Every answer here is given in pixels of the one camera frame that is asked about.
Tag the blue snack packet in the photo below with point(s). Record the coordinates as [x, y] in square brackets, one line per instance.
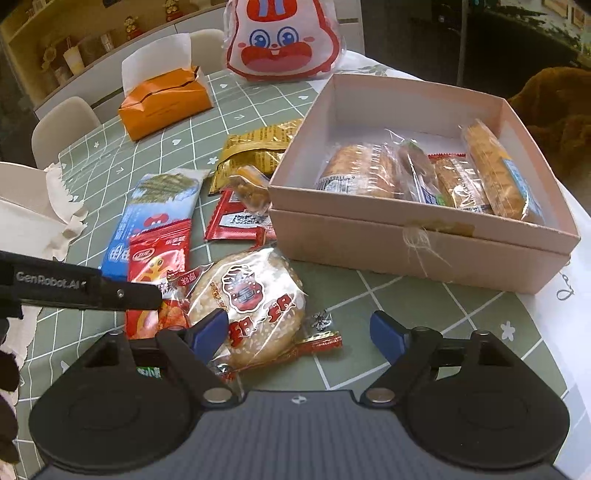
[138, 217]

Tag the white paper sheet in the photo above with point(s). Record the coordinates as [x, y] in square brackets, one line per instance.
[558, 323]

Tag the red figurine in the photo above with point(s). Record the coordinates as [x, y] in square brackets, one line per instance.
[130, 26]
[171, 5]

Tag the white leaf print cloth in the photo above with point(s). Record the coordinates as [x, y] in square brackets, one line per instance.
[369, 67]

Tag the white red rabbit bag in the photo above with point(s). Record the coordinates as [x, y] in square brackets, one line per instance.
[281, 55]

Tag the green checked tablecloth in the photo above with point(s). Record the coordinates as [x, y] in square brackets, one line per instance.
[341, 300]

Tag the brown plush coat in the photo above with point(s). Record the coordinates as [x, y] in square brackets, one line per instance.
[558, 115]

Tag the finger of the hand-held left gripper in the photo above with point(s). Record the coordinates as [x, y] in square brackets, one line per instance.
[134, 295]

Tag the yellow wall shelf unit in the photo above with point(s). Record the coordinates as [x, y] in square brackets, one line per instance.
[92, 14]

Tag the small yellow snack packet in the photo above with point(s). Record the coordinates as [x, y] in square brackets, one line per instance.
[219, 180]

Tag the red sauce packet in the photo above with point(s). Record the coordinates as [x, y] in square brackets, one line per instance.
[235, 221]

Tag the white drink cup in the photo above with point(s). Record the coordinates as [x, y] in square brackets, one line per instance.
[74, 59]

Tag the dark green snack packet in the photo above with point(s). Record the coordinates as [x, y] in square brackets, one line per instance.
[418, 175]

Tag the person's left hand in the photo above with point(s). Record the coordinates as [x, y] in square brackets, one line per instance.
[7, 374]

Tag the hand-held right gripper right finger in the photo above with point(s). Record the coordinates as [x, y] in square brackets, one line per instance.
[388, 334]

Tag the small clear candy wrapper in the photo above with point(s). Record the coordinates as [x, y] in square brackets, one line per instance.
[323, 340]

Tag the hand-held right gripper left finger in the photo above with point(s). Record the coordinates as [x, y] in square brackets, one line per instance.
[210, 332]

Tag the glass fish tank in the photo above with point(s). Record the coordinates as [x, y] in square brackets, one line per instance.
[531, 27]

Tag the round sesame cake packet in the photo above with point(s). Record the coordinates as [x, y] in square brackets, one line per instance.
[249, 304]

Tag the red duck print packet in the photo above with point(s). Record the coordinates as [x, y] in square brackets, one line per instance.
[157, 258]

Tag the round bread clear packet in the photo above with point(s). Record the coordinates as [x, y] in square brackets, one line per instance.
[355, 170]

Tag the white chair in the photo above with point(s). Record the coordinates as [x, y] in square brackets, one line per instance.
[64, 124]
[207, 46]

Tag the orange tissue box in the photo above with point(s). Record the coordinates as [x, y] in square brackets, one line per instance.
[161, 106]

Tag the long bread clear packet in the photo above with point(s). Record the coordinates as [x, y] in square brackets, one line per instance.
[496, 170]

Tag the small golden snack packet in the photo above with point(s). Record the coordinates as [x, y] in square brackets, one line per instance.
[251, 191]

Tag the pink cardboard box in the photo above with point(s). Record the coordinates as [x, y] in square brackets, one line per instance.
[415, 258]

